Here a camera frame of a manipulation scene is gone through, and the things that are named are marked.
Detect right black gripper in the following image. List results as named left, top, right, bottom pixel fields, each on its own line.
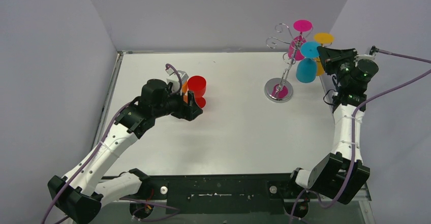
left=318, top=48, right=360, bottom=87

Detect orange wine glass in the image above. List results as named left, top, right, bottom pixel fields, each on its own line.
left=181, top=80, right=188, bottom=103

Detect yellow wine glass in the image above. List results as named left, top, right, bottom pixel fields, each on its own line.
left=314, top=33, right=334, bottom=77

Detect red wine glass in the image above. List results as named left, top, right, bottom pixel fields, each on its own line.
left=187, top=76, right=207, bottom=108

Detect blue wine glass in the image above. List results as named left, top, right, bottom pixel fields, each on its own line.
left=296, top=41, right=320, bottom=83

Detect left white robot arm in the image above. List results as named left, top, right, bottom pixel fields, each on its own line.
left=48, top=79, right=203, bottom=223

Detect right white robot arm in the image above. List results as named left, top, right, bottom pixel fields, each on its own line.
left=286, top=46, right=379, bottom=204

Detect pink wine glass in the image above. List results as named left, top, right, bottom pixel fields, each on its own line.
left=288, top=19, right=314, bottom=61

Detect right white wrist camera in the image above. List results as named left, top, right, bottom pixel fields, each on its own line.
left=354, top=54, right=376, bottom=63

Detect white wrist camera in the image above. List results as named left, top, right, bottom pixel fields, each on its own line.
left=354, top=54, right=376, bottom=63
left=166, top=69, right=189, bottom=93

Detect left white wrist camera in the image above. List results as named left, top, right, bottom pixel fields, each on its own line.
left=166, top=69, right=189, bottom=93

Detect silver wire glass rack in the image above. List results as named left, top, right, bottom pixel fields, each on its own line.
left=264, top=23, right=324, bottom=103

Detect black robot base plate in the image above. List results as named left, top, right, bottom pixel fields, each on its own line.
left=133, top=173, right=302, bottom=214

